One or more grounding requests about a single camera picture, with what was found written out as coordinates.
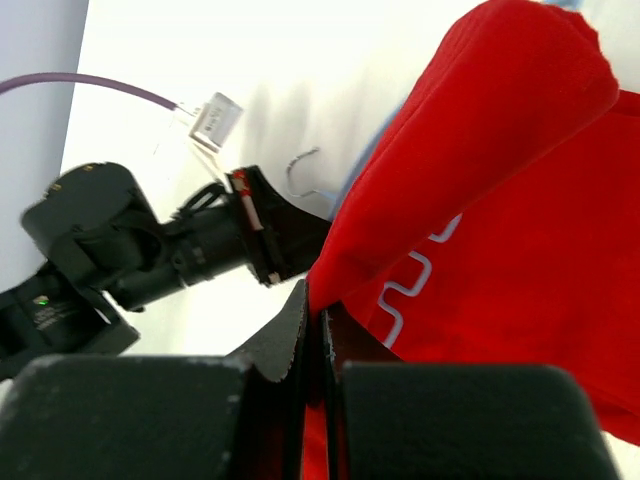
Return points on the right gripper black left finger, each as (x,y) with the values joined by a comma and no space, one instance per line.
(240,416)

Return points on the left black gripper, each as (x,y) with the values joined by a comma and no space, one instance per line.
(97,228)

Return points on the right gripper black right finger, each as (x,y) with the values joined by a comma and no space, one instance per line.
(387,419)

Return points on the light blue hanger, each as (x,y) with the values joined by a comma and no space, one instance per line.
(505,86)

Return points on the red trousers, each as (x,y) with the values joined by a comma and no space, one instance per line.
(544,268)

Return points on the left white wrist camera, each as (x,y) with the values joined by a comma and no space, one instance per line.
(210,124)

